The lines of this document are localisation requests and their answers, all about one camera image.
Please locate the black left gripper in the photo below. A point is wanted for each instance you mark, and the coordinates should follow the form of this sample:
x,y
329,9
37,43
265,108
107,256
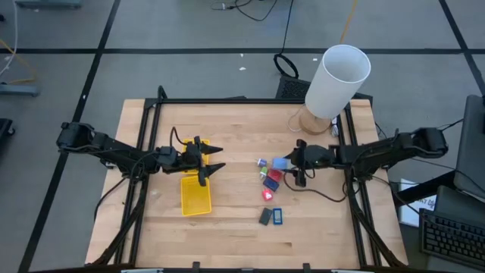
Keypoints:
x,y
191,161

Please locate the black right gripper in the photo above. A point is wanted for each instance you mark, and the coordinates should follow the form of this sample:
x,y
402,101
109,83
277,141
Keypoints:
x,y
307,159

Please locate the light blue charger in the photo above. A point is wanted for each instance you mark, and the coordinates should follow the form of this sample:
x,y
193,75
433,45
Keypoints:
x,y
281,163

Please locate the dark blue charger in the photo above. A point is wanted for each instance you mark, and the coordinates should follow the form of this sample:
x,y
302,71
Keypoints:
x,y
271,184

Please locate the purple and white charger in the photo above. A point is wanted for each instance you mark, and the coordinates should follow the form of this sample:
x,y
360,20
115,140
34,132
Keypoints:
x,y
261,162

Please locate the long yellow plastic basket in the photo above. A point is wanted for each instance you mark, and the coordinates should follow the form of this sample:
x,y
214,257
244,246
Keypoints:
x,y
195,201

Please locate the blue framed small display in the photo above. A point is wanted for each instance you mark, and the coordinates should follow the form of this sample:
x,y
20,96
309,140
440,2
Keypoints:
x,y
277,216

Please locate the black small display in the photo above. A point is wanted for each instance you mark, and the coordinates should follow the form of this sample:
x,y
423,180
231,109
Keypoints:
x,y
265,216

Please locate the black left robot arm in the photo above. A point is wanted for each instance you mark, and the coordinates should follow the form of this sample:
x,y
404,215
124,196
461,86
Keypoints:
x,y
113,149

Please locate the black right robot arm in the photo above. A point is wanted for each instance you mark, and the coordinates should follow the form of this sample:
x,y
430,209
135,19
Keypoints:
x,y
379,153

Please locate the small yellow plastic basket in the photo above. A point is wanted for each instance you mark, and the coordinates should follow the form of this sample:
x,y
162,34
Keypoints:
x,y
188,146

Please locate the black perforated box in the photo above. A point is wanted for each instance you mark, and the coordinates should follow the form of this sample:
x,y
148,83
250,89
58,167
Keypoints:
x,y
291,89

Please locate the white shade wooden base lamp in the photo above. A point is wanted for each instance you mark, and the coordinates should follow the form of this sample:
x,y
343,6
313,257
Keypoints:
x,y
337,83

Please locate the white paper sheet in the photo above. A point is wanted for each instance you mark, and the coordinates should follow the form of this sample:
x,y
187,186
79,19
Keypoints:
x,y
409,216

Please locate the dark grey desk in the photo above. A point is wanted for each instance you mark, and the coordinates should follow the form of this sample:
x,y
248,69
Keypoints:
x,y
424,189

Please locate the black keyboard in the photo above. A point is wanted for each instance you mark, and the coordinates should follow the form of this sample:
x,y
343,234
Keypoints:
x,y
451,239

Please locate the grey floor base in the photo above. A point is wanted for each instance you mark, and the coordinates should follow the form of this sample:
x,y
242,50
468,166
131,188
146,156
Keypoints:
x,y
49,4
19,90

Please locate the black floor object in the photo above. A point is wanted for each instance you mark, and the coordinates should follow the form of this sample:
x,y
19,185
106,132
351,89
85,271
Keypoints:
x,y
4,129

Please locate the black aluminium table frame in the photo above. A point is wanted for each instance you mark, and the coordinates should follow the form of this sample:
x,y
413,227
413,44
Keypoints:
x,y
246,101

